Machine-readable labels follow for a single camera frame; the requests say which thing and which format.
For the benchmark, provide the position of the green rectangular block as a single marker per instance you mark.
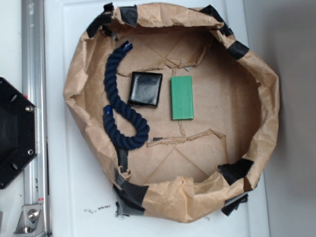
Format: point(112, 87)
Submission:
point(182, 98)

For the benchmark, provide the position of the aluminium extrusion rail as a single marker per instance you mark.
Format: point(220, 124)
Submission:
point(36, 181)

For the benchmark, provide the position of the metal corner bracket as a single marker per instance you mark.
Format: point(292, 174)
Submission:
point(31, 222)

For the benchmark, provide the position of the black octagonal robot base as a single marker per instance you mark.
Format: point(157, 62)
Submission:
point(17, 133)

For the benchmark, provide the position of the glossy black box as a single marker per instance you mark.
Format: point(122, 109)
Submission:
point(145, 89)

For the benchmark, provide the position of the brown paper bag tray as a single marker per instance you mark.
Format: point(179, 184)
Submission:
point(186, 169)

